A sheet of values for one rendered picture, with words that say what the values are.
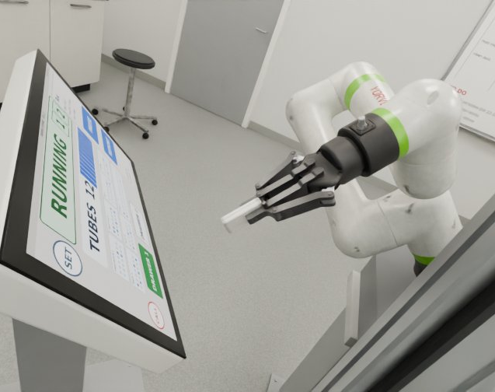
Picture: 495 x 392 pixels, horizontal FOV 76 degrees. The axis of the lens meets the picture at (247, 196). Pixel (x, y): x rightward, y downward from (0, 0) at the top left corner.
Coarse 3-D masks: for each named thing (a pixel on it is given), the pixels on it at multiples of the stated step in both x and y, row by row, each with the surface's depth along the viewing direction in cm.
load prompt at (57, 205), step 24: (48, 120) 46; (48, 144) 41; (72, 144) 49; (48, 168) 38; (72, 168) 44; (48, 192) 35; (72, 192) 41; (48, 216) 33; (72, 216) 37; (72, 240) 34
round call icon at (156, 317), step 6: (150, 300) 45; (150, 306) 44; (156, 306) 46; (150, 312) 43; (156, 312) 45; (150, 318) 42; (156, 318) 44; (162, 318) 46; (156, 324) 43; (162, 324) 45; (162, 330) 44
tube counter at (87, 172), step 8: (80, 136) 54; (80, 144) 52; (88, 144) 56; (80, 152) 50; (88, 152) 54; (80, 160) 49; (88, 160) 52; (80, 168) 47; (88, 168) 50; (80, 176) 46; (88, 176) 48; (96, 176) 52; (80, 184) 44; (88, 184) 46; (96, 184) 50; (88, 192) 45; (96, 192) 48; (96, 200) 46
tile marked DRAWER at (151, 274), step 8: (144, 248) 54; (144, 256) 52; (152, 256) 56; (144, 264) 50; (152, 264) 54; (152, 272) 52; (152, 280) 50; (152, 288) 48; (160, 288) 51; (160, 296) 49
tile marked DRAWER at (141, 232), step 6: (132, 204) 62; (132, 210) 59; (132, 216) 58; (138, 216) 61; (138, 222) 59; (144, 222) 62; (138, 228) 57; (144, 228) 60; (138, 234) 55; (144, 234) 58; (144, 240) 56
